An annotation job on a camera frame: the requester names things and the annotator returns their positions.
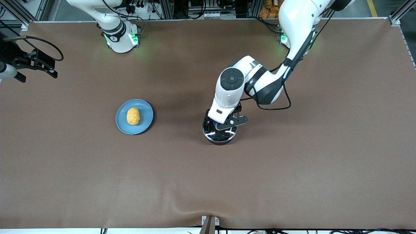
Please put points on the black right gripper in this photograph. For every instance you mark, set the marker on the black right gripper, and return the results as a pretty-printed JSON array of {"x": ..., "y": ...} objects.
[{"x": 10, "y": 55}]

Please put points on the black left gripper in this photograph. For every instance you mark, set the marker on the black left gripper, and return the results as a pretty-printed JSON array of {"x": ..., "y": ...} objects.
[{"x": 239, "y": 109}]

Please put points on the glass lid blue knob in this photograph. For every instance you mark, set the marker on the glass lid blue knob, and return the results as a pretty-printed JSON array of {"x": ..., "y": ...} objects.
[{"x": 224, "y": 135}]

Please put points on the yellow potato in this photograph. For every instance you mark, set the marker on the yellow potato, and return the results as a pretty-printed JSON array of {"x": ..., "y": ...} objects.
[{"x": 133, "y": 116}]

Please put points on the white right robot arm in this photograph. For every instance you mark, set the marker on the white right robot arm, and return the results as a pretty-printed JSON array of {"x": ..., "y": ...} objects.
[{"x": 120, "y": 39}]

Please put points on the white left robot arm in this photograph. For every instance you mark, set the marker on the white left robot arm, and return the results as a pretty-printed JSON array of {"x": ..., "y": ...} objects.
[{"x": 227, "y": 97}]

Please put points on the brown table cover cloth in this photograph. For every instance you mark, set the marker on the brown table cover cloth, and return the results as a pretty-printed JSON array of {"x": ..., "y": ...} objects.
[{"x": 208, "y": 182}]

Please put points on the blue round plate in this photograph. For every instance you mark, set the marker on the blue round plate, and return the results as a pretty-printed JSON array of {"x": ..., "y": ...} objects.
[{"x": 144, "y": 120}]

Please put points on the white terminal strip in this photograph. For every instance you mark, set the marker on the white terminal strip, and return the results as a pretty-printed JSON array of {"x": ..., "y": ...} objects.
[{"x": 211, "y": 15}]

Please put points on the pile of orange toy breads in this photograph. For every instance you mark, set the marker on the pile of orange toy breads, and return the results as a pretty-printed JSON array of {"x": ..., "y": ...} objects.
[{"x": 268, "y": 11}]

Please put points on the white power strip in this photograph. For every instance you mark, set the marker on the white power strip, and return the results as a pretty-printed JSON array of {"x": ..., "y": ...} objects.
[{"x": 144, "y": 9}]

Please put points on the aluminium frame corner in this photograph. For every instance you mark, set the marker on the aluminium frame corner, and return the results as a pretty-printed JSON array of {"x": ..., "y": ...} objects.
[
  {"x": 395, "y": 20},
  {"x": 42, "y": 9}
]

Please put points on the metal clamp bracket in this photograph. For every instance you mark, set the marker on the metal clamp bracket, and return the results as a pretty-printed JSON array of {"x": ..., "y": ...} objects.
[{"x": 209, "y": 227}]

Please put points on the aluminium frame post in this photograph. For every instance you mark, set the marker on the aluminium frame post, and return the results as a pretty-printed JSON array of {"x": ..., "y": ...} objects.
[{"x": 167, "y": 9}]

